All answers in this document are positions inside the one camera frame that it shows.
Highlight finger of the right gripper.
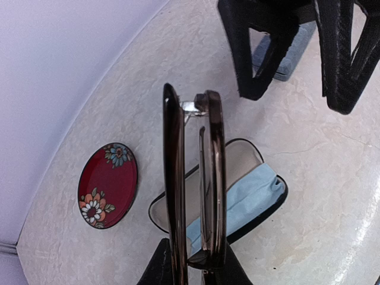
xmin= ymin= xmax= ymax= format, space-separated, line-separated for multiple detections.
xmin=217 ymin=0 xmax=299 ymax=100
xmin=314 ymin=1 xmax=379 ymax=115

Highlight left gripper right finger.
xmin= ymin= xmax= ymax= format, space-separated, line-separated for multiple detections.
xmin=201 ymin=243 xmax=253 ymax=285

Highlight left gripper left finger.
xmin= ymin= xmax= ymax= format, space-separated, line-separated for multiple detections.
xmin=137 ymin=238 xmax=172 ymax=285

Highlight brown frame sunglasses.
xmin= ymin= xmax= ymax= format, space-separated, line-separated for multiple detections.
xmin=163 ymin=83 xmax=227 ymax=284

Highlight grey green glasses case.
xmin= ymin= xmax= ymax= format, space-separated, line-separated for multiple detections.
xmin=252 ymin=21 xmax=316 ymax=81

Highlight black hard glasses case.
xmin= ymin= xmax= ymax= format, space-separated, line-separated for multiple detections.
xmin=148 ymin=138 xmax=289 ymax=246

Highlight red floral round case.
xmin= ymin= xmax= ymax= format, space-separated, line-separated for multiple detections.
xmin=78 ymin=142 xmax=138 ymax=230

